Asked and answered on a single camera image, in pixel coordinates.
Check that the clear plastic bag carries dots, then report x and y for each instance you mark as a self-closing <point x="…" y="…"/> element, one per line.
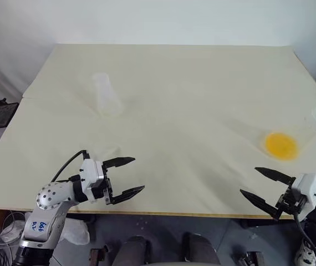
<point x="76" y="231"/>

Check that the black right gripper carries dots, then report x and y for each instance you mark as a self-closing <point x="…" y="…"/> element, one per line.
<point x="288" y="202"/>

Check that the clear cup with orange liquid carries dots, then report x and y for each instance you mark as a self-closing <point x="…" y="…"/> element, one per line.
<point x="281" y="145"/>

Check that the dark rounded shape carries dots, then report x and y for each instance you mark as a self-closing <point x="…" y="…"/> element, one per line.
<point x="201" y="249"/>
<point x="131" y="250"/>

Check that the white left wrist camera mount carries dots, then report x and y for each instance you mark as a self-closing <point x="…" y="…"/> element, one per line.
<point x="89" y="174"/>

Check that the cream tablecloth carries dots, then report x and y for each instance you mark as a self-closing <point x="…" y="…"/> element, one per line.
<point x="174" y="124"/>

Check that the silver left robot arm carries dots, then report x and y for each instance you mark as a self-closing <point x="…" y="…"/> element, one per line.
<point x="50" y="198"/>

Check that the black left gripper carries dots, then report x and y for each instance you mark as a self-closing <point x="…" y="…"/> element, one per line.
<point x="108" y="188"/>

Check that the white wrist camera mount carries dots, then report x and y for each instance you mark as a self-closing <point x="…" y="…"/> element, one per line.
<point x="310" y="185"/>
<point x="89" y="174"/>

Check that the white and black sneaker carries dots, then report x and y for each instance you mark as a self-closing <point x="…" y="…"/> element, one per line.
<point x="307" y="253"/>

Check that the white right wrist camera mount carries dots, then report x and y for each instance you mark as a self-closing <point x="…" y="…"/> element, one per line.
<point x="310" y="185"/>

